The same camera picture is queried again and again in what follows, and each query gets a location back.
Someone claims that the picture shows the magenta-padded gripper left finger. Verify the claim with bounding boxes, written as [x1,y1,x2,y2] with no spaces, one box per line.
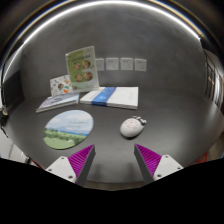
[45,143,97,188]

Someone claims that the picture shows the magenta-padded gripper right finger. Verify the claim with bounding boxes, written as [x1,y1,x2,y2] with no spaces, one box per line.
[133,143,185,186]

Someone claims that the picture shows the white panda-print computer mouse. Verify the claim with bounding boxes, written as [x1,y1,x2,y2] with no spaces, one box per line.
[119,115,148,138]

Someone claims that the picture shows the round landscape-print mouse pad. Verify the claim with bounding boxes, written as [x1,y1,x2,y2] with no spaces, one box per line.
[42,109,95,150]

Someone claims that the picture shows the grey-blue cover book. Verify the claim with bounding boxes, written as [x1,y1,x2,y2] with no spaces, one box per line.
[35,92,80,114]

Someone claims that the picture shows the white book with blue band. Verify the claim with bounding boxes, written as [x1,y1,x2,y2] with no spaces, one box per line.
[79,86,139,111]

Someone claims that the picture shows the white card with colourful print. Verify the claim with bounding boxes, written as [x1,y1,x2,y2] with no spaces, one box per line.
[49,74,73,97]

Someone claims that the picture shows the black flat panel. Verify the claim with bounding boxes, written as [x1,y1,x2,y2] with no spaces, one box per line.
[2,68,25,108]

